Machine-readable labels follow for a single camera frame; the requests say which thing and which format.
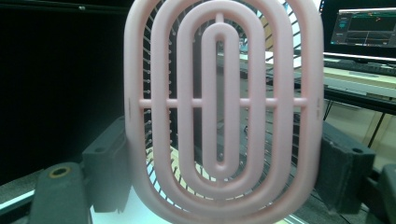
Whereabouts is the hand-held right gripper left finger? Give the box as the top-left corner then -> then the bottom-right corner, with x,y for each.
81,116 -> 132,215

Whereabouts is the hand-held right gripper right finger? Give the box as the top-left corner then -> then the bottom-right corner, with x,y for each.
314,120 -> 376,216

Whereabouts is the pink hairbrush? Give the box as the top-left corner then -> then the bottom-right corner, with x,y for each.
123,0 -> 325,224

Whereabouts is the long beige desk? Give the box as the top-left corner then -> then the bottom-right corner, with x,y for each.
322,66 -> 396,117

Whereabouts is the black curtain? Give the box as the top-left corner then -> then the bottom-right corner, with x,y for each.
0,0 -> 134,185

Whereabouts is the black keyboard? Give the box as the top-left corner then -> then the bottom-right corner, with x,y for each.
323,59 -> 396,77

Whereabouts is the computer monitor with dark screen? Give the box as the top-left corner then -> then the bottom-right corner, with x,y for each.
320,0 -> 396,60

